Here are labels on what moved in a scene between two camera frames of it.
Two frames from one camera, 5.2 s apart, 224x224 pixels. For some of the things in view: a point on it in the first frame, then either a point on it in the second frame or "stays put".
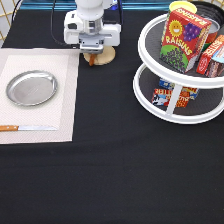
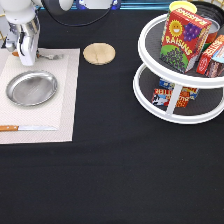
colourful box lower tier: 162,97 stays put
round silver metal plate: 31,87 stays put
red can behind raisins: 212,33 stays put
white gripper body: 92,35 → 25,38
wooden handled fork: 92,59 → 49,56
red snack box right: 208,54 stays put
